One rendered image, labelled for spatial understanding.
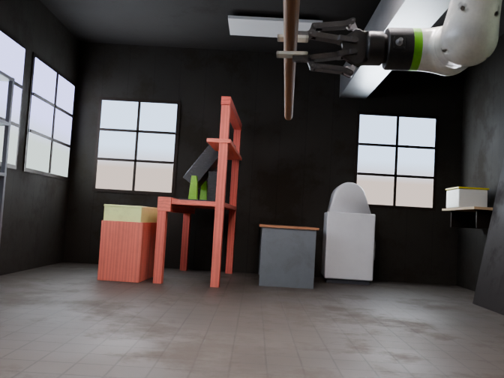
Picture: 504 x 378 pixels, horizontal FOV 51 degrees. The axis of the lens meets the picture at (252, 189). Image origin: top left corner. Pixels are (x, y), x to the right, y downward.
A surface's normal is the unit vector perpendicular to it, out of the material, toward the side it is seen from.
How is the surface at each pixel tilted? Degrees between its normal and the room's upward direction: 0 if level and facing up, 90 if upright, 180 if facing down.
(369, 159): 90
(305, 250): 90
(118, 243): 90
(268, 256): 90
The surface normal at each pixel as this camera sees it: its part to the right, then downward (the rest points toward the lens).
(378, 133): 0.00, -0.06
